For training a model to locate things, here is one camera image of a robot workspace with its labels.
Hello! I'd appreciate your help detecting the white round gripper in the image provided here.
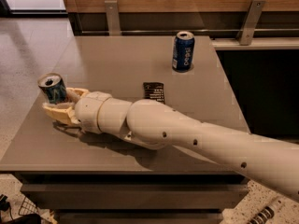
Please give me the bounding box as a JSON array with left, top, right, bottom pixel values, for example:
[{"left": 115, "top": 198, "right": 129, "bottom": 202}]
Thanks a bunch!
[{"left": 42, "top": 88, "right": 111, "bottom": 134}]

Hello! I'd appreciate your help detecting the silver blue redbull can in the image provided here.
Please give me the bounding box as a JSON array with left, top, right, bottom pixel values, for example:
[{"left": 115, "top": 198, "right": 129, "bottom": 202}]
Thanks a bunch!
[{"left": 37, "top": 73, "right": 67, "bottom": 105}]

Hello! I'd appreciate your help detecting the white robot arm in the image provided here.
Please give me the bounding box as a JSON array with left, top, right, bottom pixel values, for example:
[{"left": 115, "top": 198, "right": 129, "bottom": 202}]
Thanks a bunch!
[{"left": 43, "top": 88, "right": 299, "bottom": 202}]

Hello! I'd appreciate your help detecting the blue pepsi can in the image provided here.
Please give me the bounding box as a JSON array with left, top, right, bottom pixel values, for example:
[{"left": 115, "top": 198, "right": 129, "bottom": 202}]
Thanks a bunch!
[{"left": 172, "top": 31, "right": 195, "bottom": 72}]

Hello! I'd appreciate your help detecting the grey drawer cabinet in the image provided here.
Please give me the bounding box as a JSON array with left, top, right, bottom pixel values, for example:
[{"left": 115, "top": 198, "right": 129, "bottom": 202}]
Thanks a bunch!
[{"left": 1, "top": 36, "right": 259, "bottom": 224}]

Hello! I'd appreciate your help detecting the black snack bar wrapper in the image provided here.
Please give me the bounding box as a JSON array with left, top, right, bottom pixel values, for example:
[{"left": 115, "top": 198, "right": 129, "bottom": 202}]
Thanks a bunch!
[{"left": 143, "top": 82, "right": 165, "bottom": 104}]

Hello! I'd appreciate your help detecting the white power strip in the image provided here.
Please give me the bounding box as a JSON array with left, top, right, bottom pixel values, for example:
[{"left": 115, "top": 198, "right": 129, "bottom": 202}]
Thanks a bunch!
[{"left": 247, "top": 197, "right": 284, "bottom": 224}]

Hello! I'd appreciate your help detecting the horizontal metal rail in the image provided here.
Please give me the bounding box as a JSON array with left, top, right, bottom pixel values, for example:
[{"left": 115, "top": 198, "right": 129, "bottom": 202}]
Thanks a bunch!
[{"left": 81, "top": 28, "right": 299, "bottom": 36}]

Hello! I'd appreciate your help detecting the left metal rail bracket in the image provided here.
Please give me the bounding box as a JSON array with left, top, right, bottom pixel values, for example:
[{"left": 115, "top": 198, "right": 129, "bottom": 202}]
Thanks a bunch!
[{"left": 105, "top": 0, "right": 121, "bottom": 36}]

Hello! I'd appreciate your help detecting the metal rail bracket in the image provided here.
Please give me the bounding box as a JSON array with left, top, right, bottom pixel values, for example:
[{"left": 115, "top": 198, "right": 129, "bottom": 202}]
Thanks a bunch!
[
  {"left": 105, "top": 0, "right": 121, "bottom": 36},
  {"left": 236, "top": 0, "right": 266, "bottom": 46}
]

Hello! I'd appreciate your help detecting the black wire basket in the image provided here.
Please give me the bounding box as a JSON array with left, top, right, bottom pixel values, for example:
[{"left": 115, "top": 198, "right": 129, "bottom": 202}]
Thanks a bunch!
[{"left": 0, "top": 193, "right": 43, "bottom": 224}]

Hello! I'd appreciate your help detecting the right metal rail bracket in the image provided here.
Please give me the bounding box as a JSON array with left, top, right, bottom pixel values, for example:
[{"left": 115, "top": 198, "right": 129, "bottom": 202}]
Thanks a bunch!
[{"left": 236, "top": 0, "right": 266, "bottom": 46}]

